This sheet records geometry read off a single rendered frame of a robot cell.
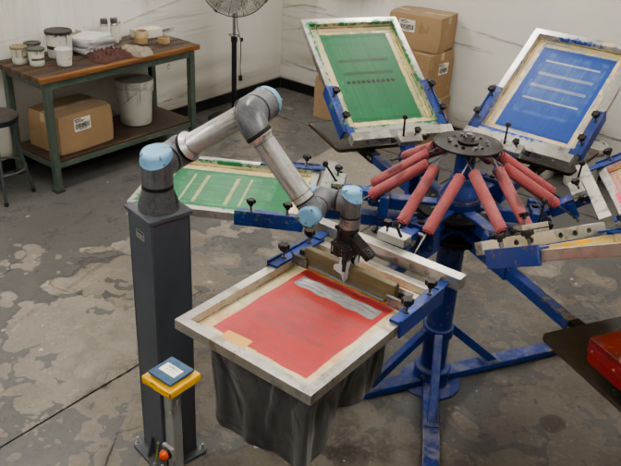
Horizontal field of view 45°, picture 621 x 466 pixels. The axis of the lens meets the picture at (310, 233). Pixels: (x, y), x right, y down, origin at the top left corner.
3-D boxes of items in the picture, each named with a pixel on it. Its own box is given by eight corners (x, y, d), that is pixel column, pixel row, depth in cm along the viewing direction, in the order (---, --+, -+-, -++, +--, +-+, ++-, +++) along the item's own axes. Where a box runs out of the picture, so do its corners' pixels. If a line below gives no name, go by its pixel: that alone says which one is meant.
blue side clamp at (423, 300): (399, 338, 254) (401, 322, 251) (387, 333, 256) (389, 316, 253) (443, 302, 275) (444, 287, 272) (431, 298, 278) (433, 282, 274)
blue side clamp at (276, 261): (275, 280, 283) (276, 264, 280) (266, 275, 286) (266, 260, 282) (323, 251, 304) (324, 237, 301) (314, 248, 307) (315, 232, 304)
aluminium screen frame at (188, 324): (310, 406, 220) (310, 396, 218) (174, 328, 250) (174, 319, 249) (441, 299, 275) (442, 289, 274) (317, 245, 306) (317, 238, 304)
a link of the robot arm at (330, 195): (303, 192, 258) (333, 198, 255) (313, 180, 268) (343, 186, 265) (302, 213, 262) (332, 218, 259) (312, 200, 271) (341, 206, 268)
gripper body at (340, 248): (341, 248, 278) (344, 219, 272) (360, 255, 273) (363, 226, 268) (329, 255, 272) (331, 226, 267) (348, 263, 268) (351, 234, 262)
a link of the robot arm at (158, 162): (134, 186, 267) (131, 151, 260) (152, 172, 278) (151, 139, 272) (164, 192, 263) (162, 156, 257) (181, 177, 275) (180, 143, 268)
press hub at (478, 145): (444, 417, 358) (491, 158, 295) (377, 382, 379) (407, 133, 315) (480, 378, 386) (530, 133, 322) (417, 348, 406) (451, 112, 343)
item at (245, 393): (303, 483, 250) (310, 383, 229) (208, 422, 273) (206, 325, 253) (309, 478, 252) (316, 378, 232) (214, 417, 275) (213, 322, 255)
